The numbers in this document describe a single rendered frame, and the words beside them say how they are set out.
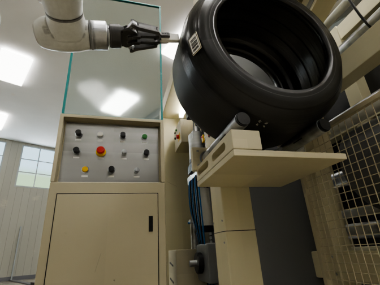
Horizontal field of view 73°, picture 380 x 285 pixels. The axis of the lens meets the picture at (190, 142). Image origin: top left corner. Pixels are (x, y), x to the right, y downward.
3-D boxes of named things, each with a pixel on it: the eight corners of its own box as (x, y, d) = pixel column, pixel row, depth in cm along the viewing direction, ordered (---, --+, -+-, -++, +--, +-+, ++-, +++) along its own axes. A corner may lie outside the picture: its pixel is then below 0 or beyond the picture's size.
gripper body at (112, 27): (107, 16, 82) (136, 18, 84) (108, 37, 89) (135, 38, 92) (109, 35, 79) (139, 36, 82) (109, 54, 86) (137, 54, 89)
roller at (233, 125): (214, 161, 105) (204, 165, 103) (208, 151, 106) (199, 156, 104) (253, 122, 74) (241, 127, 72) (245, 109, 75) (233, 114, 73)
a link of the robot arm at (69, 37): (91, 60, 84) (87, 22, 73) (38, 59, 79) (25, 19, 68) (90, 39, 89) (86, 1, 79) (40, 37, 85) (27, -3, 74)
